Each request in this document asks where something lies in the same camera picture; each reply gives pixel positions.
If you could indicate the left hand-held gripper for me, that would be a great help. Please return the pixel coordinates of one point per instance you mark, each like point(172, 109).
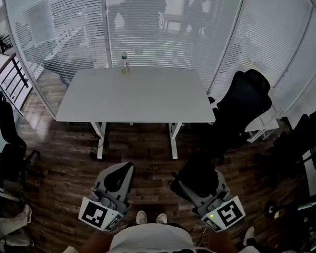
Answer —
point(102, 212)

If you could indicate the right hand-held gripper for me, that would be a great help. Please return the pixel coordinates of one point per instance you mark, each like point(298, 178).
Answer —
point(221, 212)

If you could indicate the person's left forearm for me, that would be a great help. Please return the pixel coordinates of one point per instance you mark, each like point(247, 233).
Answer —
point(97, 242)

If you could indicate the person's right forearm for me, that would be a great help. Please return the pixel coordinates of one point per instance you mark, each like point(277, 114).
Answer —
point(221, 242)

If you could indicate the person's left white shoe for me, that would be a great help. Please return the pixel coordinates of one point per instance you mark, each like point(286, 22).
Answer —
point(141, 217)

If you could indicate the person's white shoe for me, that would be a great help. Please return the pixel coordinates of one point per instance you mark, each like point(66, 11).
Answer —
point(161, 218)
point(141, 217)

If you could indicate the person's right white shoe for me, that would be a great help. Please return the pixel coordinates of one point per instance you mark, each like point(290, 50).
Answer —
point(161, 218)

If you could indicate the person's white shirt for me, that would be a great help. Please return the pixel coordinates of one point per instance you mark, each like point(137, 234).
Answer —
point(152, 237)

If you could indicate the small white side table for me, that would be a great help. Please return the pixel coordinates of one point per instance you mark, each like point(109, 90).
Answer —
point(260, 126)

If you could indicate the black high-back office chair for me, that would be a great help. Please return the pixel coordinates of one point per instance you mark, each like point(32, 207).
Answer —
point(245, 107)

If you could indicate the black stand equipment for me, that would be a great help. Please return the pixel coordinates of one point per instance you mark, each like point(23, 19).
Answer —
point(300, 215)

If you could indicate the clear plastic drink bottle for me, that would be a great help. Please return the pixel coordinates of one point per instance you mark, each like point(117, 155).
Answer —
point(125, 63)

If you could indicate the black stair railing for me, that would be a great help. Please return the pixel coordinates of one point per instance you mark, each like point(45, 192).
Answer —
point(13, 80)

